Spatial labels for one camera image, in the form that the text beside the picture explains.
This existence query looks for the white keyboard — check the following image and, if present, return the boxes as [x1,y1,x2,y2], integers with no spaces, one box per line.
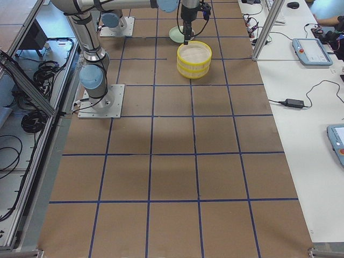
[264,0,286,25]

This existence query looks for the black power adapter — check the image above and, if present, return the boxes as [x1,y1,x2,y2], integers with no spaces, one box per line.
[278,98,305,109]

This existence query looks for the black coiled cables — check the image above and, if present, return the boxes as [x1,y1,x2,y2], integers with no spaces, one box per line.
[20,110,47,133]

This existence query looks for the blue teach pendant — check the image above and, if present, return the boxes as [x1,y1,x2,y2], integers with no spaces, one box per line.
[292,38,333,67]
[327,124,344,166]

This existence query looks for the yellow steamer layer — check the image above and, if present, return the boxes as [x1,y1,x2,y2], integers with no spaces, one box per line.
[177,41,212,66]
[177,63,210,79]

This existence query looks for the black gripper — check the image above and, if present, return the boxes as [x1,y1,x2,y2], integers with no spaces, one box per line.
[181,0,199,45]

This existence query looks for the aluminium frame post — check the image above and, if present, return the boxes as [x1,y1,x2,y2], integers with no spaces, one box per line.
[252,13,276,61]

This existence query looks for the black computer mouse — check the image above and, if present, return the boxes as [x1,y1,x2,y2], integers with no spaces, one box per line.
[286,1,299,9]

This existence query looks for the pale green plate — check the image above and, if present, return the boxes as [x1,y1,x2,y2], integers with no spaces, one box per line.
[169,26,185,44]

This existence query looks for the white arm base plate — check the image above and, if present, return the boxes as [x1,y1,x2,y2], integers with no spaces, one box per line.
[77,84,125,119]

